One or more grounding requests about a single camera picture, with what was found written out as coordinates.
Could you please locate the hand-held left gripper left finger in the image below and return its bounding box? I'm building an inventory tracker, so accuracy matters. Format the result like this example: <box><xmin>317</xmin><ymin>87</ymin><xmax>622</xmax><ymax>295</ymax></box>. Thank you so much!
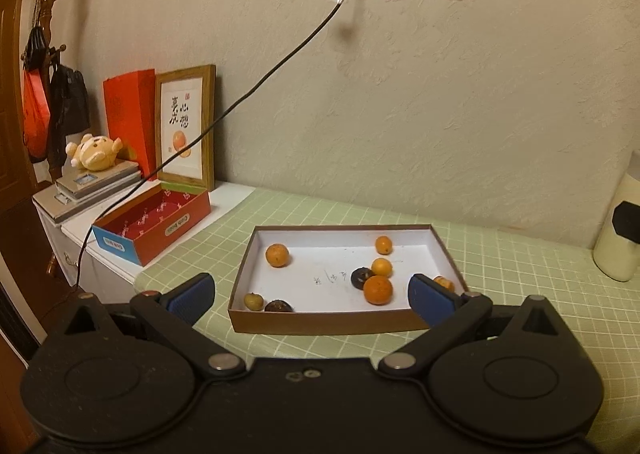
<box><xmin>60</xmin><ymin>272</ymin><xmax>247</xmax><ymax>377</ymax></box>

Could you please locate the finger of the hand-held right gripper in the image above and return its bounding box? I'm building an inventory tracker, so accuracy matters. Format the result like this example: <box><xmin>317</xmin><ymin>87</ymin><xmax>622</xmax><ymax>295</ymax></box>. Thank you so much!
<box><xmin>611</xmin><ymin>200</ymin><xmax>640</xmax><ymax>238</ymax></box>

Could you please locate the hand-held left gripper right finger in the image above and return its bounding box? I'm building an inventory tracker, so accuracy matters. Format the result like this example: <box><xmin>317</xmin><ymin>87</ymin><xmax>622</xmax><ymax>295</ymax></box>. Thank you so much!
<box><xmin>376</xmin><ymin>272</ymin><xmax>568</xmax><ymax>377</ymax></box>

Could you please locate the large speckled orange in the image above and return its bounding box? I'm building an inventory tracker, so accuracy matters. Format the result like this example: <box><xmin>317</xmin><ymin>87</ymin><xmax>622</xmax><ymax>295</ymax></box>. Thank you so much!
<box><xmin>363</xmin><ymin>275</ymin><xmax>394</xmax><ymax>306</ymax></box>

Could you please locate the round orange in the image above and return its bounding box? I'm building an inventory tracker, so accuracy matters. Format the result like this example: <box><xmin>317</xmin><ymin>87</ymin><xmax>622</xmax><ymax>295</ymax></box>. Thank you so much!
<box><xmin>265</xmin><ymin>243</ymin><xmax>291</xmax><ymax>269</ymax></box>

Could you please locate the shallow white cardboard box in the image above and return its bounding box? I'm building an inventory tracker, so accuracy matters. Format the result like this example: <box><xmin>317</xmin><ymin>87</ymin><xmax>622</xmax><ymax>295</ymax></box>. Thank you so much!
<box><xmin>227</xmin><ymin>224</ymin><xmax>471</xmax><ymax>335</ymax></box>

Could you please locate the red open carton blue end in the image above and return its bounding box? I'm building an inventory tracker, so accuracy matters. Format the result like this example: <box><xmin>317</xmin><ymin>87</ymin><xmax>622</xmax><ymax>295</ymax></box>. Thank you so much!
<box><xmin>91</xmin><ymin>182</ymin><xmax>212</xmax><ymax>267</ymax></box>

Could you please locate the white cabinet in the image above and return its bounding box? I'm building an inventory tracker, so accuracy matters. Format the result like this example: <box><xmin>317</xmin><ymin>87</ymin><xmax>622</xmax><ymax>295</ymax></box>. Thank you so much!
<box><xmin>32</xmin><ymin>180</ymin><xmax>257</xmax><ymax>297</ymax></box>

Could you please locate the green checkered tablecloth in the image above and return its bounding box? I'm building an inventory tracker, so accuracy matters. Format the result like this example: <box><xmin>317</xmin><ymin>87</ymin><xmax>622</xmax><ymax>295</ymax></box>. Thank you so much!
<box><xmin>132</xmin><ymin>186</ymin><xmax>640</xmax><ymax>454</ymax></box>

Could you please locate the silver kitchen scale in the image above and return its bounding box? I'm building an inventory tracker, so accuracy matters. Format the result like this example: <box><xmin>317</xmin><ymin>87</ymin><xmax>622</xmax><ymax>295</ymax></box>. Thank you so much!
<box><xmin>55</xmin><ymin>160</ymin><xmax>142</xmax><ymax>201</ymax></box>

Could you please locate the stack of books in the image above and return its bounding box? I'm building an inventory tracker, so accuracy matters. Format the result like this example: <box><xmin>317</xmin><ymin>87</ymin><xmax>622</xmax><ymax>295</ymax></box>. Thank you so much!
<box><xmin>32</xmin><ymin>181</ymin><xmax>143</xmax><ymax>226</ymax></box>

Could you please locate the yellow plush toy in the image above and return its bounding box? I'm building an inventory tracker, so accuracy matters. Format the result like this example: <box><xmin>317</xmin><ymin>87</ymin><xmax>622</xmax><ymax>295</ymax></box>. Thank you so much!
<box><xmin>66</xmin><ymin>133</ymin><xmax>125</xmax><ymax>171</ymax></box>

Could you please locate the red upright packet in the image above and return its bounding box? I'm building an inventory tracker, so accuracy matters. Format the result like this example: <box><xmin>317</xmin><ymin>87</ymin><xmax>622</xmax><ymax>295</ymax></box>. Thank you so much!
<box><xmin>103</xmin><ymin>69</ymin><xmax>158</xmax><ymax>182</ymax></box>

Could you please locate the black plastic bag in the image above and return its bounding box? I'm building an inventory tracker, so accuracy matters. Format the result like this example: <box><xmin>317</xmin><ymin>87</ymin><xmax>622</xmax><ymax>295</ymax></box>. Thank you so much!
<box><xmin>47</xmin><ymin>63</ymin><xmax>91</xmax><ymax>170</ymax></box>

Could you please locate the red hanging bag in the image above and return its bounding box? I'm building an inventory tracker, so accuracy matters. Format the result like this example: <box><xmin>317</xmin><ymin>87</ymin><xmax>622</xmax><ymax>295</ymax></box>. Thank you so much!
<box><xmin>22</xmin><ymin>68</ymin><xmax>52</xmax><ymax>160</ymax></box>

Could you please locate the brown wooden door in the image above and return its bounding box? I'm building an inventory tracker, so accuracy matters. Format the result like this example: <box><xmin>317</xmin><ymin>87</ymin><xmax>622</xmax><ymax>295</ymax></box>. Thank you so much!
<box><xmin>0</xmin><ymin>0</ymin><xmax>38</xmax><ymax>205</ymax></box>

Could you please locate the small black bag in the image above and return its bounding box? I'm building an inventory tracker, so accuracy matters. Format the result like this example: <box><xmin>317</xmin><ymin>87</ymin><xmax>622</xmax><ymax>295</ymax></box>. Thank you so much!
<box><xmin>22</xmin><ymin>26</ymin><xmax>48</xmax><ymax>71</ymax></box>

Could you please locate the wooden coat rack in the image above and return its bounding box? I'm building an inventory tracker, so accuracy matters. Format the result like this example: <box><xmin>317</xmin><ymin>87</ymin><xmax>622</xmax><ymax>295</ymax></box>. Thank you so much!
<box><xmin>21</xmin><ymin>0</ymin><xmax>83</xmax><ymax>280</ymax></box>

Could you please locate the cream thermos jug grey handle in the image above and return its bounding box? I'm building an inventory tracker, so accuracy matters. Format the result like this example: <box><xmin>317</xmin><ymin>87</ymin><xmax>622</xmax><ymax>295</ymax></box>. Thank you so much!
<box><xmin>592</xmin><ymin>151</ymin><xmax>640</xmax><ymax>283</ymax></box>

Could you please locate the wooden picture frame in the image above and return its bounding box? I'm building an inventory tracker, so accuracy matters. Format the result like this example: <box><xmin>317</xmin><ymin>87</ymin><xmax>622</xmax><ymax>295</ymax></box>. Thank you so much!
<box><xmin>154</xmin><ymin>65</ymin><xmax>217</xmax><ymax>191</ymax></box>

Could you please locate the black power cable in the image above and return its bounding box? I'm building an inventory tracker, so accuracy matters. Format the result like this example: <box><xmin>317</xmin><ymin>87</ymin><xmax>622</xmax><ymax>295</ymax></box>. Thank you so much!
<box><xmin>75</xmin><ymin>0</ymin><xmax>357</xmax><ymax>290</ymax></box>

